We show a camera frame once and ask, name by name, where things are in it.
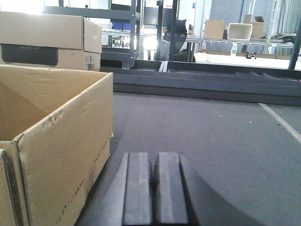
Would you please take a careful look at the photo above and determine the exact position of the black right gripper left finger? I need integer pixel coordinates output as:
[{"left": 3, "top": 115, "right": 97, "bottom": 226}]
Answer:
[{"left": 77, "top": 152, "right": 152, "bottom": 226}]

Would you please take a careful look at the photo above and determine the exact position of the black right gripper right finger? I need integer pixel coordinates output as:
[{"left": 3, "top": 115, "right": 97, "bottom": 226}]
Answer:
[{"left": 154, "top": 152, "right": 262, "bottom": 226}]

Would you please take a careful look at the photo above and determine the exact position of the brown cardboard carton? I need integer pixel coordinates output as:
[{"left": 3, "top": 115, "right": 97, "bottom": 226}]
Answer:
[{"left": 0, "top": 65, "right": 113, "bottom": 226}]

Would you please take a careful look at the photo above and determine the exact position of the blue-grey conveyor belt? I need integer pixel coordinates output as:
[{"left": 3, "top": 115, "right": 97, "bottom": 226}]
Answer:
[{"left": 76, "top": 92, "right": 301, "bottom": 226}]

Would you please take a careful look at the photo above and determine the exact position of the black office chair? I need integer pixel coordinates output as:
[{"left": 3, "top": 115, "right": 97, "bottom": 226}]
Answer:
[{"left": 174, "top": 19, "right": 188, "bottom": 61}]

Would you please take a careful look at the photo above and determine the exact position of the clear plastic bottle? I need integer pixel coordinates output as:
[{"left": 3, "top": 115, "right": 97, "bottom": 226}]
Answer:
[{"left": 230, "top": 43, "right": 237, "bottom": 57}]

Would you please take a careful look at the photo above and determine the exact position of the small brown box on table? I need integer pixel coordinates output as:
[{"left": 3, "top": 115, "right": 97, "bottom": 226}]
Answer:
[{"left": 204, "top": 20, "right": 225, "bottom": 40}]

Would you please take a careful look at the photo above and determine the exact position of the white open bin on table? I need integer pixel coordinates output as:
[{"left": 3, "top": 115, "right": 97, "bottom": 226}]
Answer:
[{"left": 226, "top": 23, "right": 253, "bottom": 40}]

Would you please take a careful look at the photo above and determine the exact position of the open brown box on table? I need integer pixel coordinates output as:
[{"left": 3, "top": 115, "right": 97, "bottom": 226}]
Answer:
[{"left": 244, "top": 15, "right": 265, "bottom": 39}]

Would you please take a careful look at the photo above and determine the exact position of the stacked brown cardboard box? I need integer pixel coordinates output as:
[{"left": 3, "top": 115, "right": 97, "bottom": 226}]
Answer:
[{"left": 0, "top": 11, "right": 102, "bottom": 71}]

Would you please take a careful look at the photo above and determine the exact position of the dark metal rack frame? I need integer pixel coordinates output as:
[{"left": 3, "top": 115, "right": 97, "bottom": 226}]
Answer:
[{"left": 43, "top": 0, "right": 301, "bottom": 106}]

